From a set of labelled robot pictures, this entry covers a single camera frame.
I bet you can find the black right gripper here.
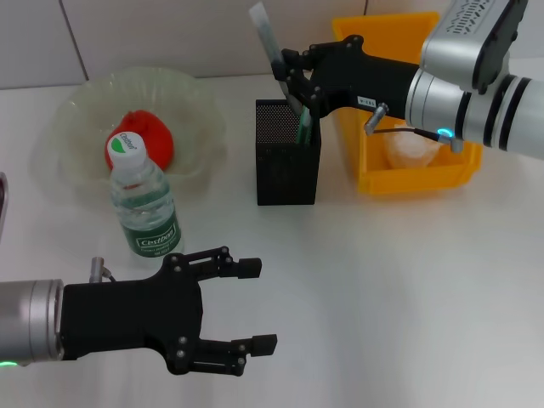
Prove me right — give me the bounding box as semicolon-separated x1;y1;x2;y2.
280;37;420;120

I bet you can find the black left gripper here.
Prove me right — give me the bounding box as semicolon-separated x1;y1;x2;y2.
59;246;263;376

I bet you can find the mint green utility knife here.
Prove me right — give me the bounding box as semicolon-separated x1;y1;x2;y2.
296;105;316;145

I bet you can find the grey marker pen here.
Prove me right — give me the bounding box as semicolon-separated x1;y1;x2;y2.
248;2;303;108

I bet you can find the clear green-label water bottle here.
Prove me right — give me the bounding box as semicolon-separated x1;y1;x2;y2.
105;132;184;259

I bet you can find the white paper ball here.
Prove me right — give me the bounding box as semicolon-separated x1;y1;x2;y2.
384;127;442;170

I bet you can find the red-orange toy orange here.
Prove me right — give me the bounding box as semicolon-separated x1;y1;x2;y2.
105;109;174;173

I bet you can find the black mesh pen holder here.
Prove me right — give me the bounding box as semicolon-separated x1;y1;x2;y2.
254;98;322;207

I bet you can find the pale green glass fruit plate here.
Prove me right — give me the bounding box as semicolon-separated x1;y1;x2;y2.
44;65;230;201

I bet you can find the yellow plastic bin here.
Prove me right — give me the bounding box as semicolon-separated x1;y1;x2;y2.
331;11;485;196

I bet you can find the left gripper cable with connector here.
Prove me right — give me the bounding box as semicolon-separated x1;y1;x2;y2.
89;256;119;284

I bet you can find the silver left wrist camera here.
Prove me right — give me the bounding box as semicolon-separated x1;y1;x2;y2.
0;172;9;240

